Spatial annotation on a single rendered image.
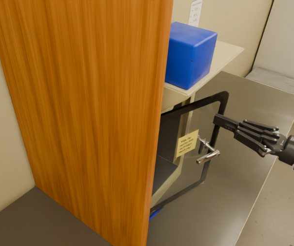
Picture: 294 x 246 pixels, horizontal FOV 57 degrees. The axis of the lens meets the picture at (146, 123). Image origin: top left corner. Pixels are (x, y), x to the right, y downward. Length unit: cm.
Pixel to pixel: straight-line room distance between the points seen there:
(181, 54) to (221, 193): 72
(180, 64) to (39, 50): 31
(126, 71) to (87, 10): 12
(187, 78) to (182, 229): 60
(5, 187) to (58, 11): 71
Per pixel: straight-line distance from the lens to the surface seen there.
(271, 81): 355
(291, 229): 241
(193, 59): 51
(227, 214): 107
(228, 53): 74
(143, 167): 58
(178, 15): 64
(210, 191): 112
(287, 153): 77
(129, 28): 44
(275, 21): 368
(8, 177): 108
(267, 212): 242
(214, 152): 87
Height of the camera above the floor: 177
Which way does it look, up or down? 37 degrees down
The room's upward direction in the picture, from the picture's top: 4 degrees clockwise
